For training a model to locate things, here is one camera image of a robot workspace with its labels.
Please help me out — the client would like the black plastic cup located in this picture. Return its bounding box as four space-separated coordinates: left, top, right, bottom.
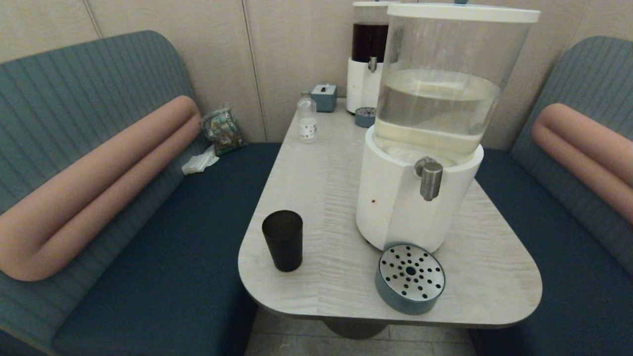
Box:
262 210 303 272

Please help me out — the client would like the dark drink dispenser white base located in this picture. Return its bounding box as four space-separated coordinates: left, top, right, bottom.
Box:
346 1 391 114

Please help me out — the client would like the blue-grey tissue box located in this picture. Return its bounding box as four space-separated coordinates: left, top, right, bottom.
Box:
311 84 338 113

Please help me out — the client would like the clear water dispenser white base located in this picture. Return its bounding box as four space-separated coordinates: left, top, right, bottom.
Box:
356 2 541 253

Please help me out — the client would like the clear snack bag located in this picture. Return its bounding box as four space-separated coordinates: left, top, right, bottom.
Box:
200 105 246 156

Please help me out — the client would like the round blue drip tray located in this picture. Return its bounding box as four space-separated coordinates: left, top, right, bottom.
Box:
355 106 377 129
374 243 446 315

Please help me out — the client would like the table pedestal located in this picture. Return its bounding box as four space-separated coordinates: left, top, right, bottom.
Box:
322 318 389 340

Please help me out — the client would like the small clear plastic bottle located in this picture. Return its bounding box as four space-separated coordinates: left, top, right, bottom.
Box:
297 90 317 143

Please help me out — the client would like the crumpled white tissue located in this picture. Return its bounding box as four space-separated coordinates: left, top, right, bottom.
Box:
181 145 220 175

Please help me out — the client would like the teal upholstered bench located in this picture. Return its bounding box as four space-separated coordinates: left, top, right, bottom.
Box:
0 30 282 356
469 36 633 356

